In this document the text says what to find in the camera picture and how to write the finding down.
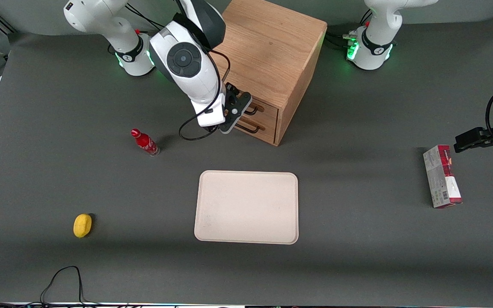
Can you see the yellow lemon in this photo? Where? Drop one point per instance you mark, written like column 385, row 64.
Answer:
column 82, row 225

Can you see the red soda bottle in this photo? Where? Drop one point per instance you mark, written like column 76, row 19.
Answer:
column 146, row 143

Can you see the wooden drawer cabinet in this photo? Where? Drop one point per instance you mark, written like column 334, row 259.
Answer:
column 272, row 42

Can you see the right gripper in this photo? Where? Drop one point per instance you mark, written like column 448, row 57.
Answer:
column 232, row 99

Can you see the white rectangular tray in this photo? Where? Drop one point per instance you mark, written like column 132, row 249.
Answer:
column 246, row 207

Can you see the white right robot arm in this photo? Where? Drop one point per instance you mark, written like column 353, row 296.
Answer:
column 186, row 60

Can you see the red plaid cardboard box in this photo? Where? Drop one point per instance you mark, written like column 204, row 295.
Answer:
column 442, row 177

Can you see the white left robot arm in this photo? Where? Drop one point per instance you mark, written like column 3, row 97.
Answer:
column 377, row 25

